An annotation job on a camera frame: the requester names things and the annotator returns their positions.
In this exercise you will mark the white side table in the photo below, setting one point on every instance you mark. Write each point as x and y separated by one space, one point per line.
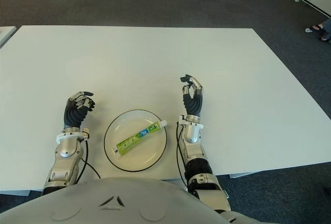
6 35

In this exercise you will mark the white plate with black rim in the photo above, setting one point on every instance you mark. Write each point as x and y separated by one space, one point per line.
152 154

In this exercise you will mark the grey robot torso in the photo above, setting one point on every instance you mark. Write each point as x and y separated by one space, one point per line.
111 203

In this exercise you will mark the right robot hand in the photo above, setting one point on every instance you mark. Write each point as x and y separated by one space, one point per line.
194 105

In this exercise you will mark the person's foot in sandal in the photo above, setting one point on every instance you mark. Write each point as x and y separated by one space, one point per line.
324 28

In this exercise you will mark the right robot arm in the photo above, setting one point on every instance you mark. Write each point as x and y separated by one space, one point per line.
201 167

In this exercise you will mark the green toothpaste tube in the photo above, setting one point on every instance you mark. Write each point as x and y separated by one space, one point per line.
137 137

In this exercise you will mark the white slipper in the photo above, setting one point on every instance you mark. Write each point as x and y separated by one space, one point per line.
308 30

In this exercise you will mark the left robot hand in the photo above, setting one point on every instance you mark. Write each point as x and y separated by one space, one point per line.
73 115

